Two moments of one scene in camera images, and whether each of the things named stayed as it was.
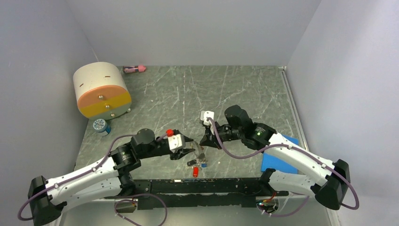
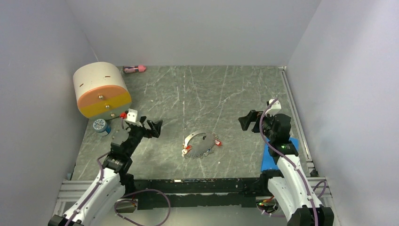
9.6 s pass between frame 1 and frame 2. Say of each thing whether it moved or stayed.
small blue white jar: stayed
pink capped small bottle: stayed
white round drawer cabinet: stayed
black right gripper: moved
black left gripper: moved
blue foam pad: stayed
